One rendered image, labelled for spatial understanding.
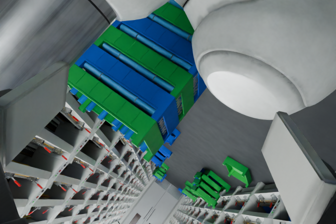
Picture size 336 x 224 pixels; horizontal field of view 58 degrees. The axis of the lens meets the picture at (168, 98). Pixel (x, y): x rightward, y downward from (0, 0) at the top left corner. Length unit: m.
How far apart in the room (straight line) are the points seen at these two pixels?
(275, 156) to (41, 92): 0.13
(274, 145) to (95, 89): 0.69
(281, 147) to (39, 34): 0.22
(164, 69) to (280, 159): 0.67
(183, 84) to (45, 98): 0.65
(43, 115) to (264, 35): 0.18
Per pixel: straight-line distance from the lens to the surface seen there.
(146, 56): 0.86
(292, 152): 0.17
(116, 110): 0.80
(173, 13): 0.93
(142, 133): 0.76
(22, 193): 2.02
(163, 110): 0.78
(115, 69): 0.85
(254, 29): 0.27
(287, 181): 0.17
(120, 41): 0.90
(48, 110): 0.18
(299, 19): 0.27
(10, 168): 1.51
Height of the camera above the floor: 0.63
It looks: 16 degrees down
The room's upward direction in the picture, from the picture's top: 141 degrees counter-clockwise
